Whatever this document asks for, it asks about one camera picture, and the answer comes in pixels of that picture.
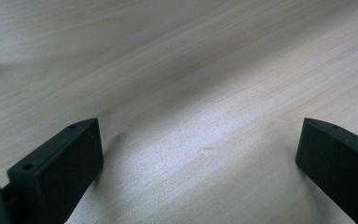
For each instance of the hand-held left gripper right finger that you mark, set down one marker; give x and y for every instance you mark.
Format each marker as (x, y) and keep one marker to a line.
(338, 168)

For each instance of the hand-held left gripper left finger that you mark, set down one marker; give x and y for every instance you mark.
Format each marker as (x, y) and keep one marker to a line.
(59, 174)

